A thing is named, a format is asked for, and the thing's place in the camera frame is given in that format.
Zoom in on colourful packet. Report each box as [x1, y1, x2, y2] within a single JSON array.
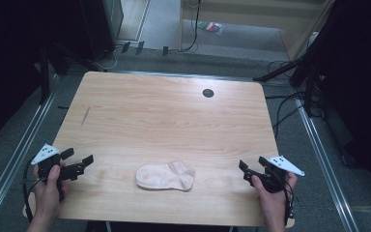
[[197, 20, 224, 36]]

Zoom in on black floor cables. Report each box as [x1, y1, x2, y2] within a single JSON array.
[[264, 59, 307, 140]]

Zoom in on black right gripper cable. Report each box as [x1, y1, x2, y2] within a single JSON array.
[[280, 178, 297, 227]]

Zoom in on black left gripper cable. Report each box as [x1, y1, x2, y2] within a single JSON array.
[[21, 159, 41, 224]]

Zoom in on black hanging cable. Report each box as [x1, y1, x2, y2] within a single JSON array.
[[179, 0, 203, 53]]

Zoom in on person's right hand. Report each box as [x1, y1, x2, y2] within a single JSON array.
[[250, 171, 300, 212]]

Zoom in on person's left hand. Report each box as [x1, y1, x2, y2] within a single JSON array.
[[32, 162, 68, 220]]

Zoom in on metal floor rail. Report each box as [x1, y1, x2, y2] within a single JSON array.
[[294, 96, 360, 232], [0, 72, 61, 224]]

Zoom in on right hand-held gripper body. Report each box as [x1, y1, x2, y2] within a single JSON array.
[[246, 155, 306, 194]]

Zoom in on white cable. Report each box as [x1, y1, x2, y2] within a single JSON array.
[[91, 44, 124, 73]]

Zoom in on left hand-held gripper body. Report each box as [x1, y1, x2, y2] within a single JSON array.
[[30, 143, 87, 184]]

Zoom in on black cabinet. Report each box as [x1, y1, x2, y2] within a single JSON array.
[[78, 0, 125, 62]]

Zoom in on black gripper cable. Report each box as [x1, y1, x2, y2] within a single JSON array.
[[280, 178, 297, 227], [21, 159, 41, 224]]

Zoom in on black tripod stand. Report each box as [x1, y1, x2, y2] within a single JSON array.
[[252, 32, 327, 119]]

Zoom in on wooden frame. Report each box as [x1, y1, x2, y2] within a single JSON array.
[[178, 0, 336, 62]]

